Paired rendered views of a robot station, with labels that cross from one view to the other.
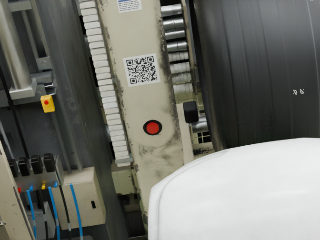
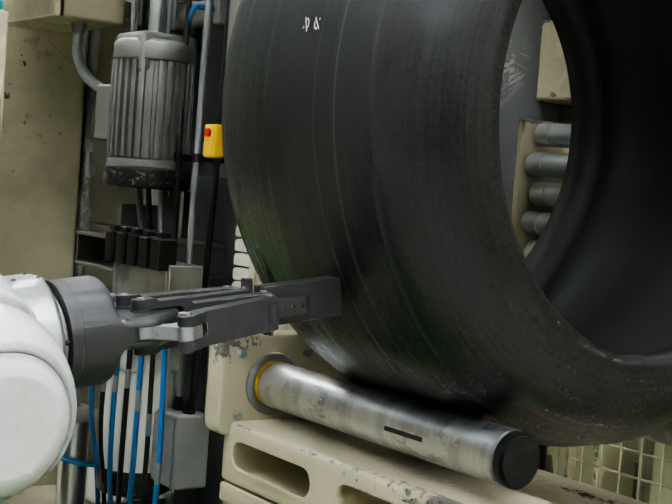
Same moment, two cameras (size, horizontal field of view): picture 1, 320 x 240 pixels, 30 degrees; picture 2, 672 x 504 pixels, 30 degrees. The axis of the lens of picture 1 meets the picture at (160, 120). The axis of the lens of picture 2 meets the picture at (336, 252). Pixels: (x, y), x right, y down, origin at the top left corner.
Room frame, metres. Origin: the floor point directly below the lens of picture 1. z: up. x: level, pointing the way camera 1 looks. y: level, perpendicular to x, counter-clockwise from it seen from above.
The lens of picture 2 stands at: (0.44, -1.05, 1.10)
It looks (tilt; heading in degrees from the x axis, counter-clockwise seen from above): 3 degrees down; 51
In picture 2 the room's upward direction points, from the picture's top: 4 degrees clockwise
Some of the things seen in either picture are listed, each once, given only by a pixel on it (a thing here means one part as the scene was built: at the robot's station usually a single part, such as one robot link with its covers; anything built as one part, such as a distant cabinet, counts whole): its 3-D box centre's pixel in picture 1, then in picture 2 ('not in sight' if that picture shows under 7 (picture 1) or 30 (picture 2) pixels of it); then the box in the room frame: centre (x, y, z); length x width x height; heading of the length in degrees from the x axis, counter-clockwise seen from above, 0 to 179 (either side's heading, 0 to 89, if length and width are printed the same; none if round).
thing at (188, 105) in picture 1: (191, 112); not in sight; (1.40, -0.09, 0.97); 0.05 x 0.04 x 0.05; 177
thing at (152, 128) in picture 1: (152, 126); not in sight; (1.22, 0.02, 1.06); 0.03 x 0.02 x 0.03; 87
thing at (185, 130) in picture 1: (189, 155); (378, 377); (1.30, -0.06, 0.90); 0.40 x 0.03 x 0.10; 177
